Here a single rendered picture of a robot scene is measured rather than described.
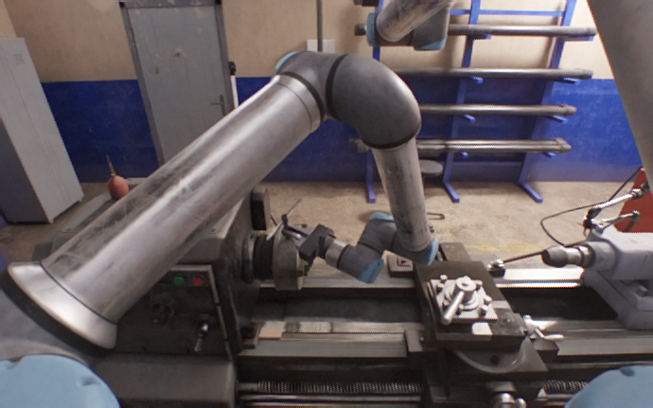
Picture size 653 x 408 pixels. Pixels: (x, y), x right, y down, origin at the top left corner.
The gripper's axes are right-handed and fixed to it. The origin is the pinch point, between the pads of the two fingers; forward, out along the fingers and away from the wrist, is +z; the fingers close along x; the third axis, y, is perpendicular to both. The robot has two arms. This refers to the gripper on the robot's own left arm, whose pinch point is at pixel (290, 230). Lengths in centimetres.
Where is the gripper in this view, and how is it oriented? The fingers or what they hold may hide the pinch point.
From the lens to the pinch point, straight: 116.3
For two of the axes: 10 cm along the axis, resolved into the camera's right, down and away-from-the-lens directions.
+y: 0.5, 6.8, 7.3
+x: 5.3, -6.4, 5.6
